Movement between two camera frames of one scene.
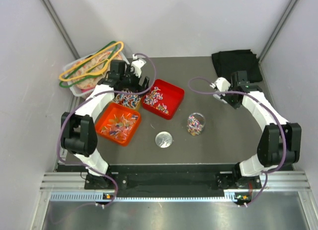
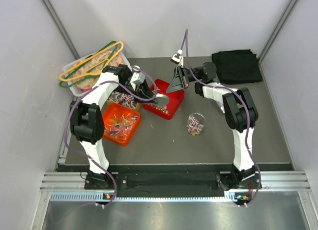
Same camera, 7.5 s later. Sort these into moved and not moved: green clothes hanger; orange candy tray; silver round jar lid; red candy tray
Moved: silver round jar lid
Not moved: green clothes hanger; red candy tray; orange candy tray
